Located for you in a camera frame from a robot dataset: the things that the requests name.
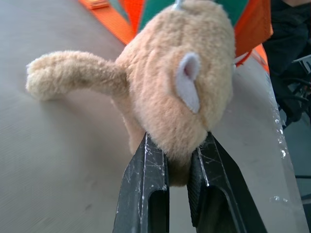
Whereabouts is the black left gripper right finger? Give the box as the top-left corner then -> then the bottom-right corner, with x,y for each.
186,133 -> 268,233

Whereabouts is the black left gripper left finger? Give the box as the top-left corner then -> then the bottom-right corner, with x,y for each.
112,134 -> 170,233

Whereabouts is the tan plush toy keychain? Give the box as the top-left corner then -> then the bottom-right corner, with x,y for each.
25,0 -> 238,188

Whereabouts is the orange and teal backpack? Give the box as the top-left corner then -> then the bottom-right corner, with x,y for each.
78,0 -> 274,73

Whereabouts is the black equipment with cables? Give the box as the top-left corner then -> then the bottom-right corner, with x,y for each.
262,0 -> 311,129

